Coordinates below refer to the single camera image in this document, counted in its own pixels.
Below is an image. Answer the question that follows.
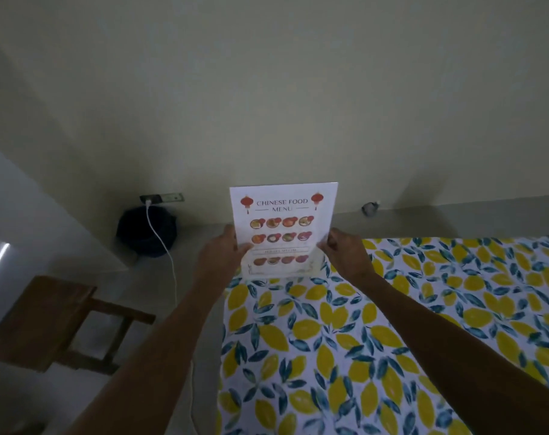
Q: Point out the person's right hand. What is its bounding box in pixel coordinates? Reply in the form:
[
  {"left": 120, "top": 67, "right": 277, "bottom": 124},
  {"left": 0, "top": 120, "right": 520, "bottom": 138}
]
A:
[{"left": 317, "top": 227, "right": 377, "bottom": 287}]

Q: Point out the person's left hand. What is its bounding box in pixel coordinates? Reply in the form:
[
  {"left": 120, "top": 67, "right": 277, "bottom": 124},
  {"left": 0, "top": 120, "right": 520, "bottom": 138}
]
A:
[{"left": 192, "top": 224, "right": 254, "bottom": 289}]

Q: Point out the clear acrylic menu stand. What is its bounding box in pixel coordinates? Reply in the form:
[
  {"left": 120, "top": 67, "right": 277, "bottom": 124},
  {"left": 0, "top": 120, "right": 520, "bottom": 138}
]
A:
[{"left": 239, "top": 242, "right": 333, "bottom": 281}]

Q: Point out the white printed menu sheet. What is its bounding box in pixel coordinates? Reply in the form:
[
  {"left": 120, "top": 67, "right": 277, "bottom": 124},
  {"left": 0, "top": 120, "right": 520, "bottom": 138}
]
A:
[{"left": 229, "top": 181, "right": 339, "bottom": 270}]

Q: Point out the person's left forearm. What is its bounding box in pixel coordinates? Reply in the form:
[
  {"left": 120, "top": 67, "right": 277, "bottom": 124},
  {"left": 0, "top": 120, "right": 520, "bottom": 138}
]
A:
[{"left": 65, "top": 270, "right": 230, "bottom": 435}]

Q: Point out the person's right forearm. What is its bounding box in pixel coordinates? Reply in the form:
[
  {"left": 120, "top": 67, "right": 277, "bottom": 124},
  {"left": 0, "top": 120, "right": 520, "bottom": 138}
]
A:
[{"left": 357, "top": 272, "right": 549, "bottom": 435}]

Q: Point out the black round bag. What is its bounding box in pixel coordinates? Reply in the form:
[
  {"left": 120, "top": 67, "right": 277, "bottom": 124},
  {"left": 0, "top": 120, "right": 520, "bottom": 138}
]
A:
[{"left": 116, "top": 205, "right": 178, "bottom": 259}]

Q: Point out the lemon print tablecloth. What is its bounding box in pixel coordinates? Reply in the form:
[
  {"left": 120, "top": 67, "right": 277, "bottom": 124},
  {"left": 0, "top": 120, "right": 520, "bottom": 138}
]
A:
[{"left": 215, "top": 236, "right": 549, "bottom": 435}]

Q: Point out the brown wooden stool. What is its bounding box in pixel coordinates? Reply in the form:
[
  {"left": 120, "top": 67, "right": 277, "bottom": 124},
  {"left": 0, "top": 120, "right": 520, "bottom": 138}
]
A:
[{"left": 0, "top": 275, "right": 156, "bottom": 376}]

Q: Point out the white charging cable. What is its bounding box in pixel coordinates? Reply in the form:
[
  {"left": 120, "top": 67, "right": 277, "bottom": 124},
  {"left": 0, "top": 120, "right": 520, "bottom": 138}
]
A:
[{"left": 145, "top": 199, "right": 200, "bottom": 435}]

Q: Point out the wall power socket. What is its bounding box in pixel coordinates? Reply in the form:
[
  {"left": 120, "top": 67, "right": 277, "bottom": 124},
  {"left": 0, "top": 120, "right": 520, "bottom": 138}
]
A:
[{"left": 139, "top": 193, "right": 185, "bottom": 205}]

